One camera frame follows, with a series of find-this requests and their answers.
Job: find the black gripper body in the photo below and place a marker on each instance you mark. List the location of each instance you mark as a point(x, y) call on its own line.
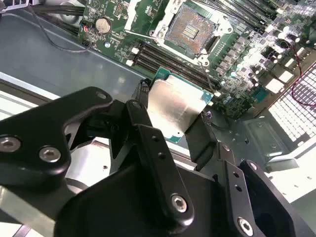
point(111, 209)

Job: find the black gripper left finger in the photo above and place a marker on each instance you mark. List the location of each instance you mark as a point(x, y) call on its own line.
point(37, 138)

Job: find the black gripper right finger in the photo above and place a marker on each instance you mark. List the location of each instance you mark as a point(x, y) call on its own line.
point(229, 163)

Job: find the silver CPU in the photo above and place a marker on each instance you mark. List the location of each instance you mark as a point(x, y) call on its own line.
point(172, 106)

